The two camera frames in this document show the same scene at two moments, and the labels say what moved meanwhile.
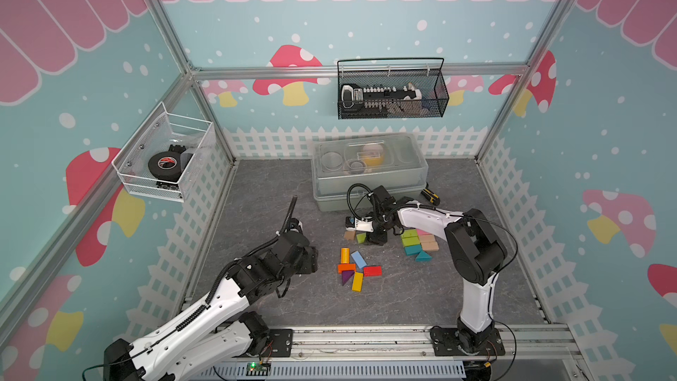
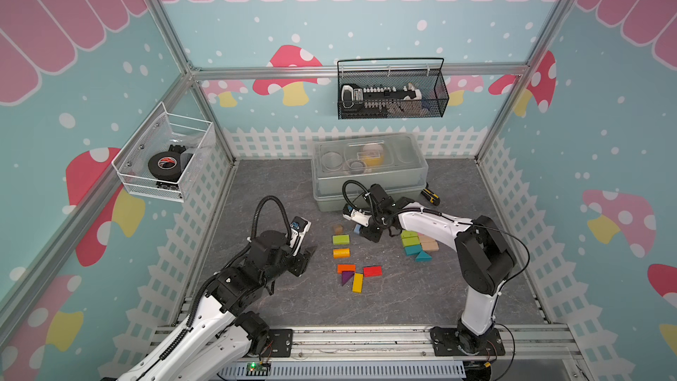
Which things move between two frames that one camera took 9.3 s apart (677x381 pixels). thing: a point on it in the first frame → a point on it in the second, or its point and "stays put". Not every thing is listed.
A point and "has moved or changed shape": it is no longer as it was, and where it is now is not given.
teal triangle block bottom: [423, 257] stays put
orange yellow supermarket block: [345, 255] has moved or changed shape
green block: [409, 235] stays put
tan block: [427, 240] stays put
